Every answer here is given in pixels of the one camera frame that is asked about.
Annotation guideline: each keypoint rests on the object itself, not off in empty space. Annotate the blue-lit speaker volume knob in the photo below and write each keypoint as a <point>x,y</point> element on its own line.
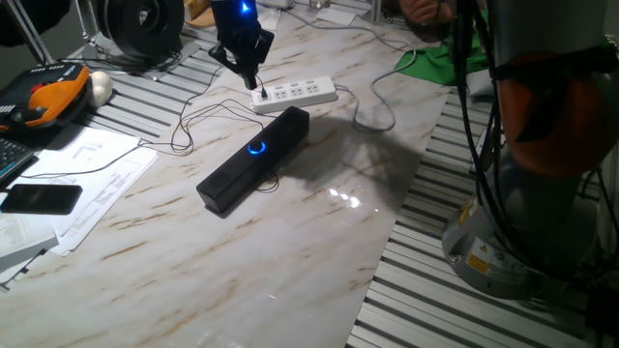
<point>256,147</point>

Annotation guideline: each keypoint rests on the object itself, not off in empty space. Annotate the marble pattern board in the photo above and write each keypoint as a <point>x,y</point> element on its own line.
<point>217,270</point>

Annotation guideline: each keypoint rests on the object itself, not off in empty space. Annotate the stack of printed papers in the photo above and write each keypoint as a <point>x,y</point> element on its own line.
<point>24,241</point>

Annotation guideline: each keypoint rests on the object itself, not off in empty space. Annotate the yellow block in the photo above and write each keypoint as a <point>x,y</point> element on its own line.
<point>196,7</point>

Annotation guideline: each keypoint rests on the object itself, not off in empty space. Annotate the thin silver metal rod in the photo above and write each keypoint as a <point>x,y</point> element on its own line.
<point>30,33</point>

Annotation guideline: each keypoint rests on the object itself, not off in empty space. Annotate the green cloth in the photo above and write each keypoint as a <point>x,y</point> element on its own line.
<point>435,65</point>

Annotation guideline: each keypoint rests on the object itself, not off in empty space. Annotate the round wooden board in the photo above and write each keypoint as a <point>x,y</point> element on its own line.
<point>203,21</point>

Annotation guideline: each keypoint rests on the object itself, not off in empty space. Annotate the white computer mouse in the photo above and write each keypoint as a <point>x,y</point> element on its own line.
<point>100,87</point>

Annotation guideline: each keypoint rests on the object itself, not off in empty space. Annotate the white paper card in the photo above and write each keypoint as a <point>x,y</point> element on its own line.
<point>336,16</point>

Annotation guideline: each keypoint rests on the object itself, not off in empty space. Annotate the black speaker bar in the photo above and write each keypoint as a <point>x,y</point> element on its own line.
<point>232,181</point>

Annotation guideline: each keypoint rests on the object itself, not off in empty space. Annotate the black smartphone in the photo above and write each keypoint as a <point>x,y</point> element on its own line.
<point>41,199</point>

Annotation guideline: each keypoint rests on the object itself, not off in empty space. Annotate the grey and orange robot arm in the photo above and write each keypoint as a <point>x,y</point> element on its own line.
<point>532,217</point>

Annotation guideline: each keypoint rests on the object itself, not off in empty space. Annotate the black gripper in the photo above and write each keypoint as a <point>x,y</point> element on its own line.
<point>239,34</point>

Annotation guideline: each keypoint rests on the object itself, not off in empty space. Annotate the black keyboard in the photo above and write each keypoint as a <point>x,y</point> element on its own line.
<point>12,157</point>

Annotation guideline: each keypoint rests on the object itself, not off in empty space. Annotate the aluminium frame profile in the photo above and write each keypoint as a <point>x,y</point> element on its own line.
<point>378,9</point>

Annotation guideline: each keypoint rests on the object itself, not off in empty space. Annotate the white cloth piece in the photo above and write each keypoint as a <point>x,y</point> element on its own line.
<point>476,82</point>

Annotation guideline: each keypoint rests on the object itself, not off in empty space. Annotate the person right hand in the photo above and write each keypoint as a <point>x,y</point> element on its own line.
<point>428,10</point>

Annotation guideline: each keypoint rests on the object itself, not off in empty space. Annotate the printed white paper sheet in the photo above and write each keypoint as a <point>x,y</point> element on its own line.
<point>111,203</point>
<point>87,150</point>

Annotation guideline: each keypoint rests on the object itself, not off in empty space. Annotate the large black spool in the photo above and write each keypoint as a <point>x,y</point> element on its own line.
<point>145,29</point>

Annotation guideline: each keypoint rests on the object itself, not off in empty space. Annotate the orange and black teach pendant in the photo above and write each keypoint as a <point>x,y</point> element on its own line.
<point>53,99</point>

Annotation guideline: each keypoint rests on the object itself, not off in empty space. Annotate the white power strip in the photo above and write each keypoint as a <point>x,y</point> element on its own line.
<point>300,92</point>

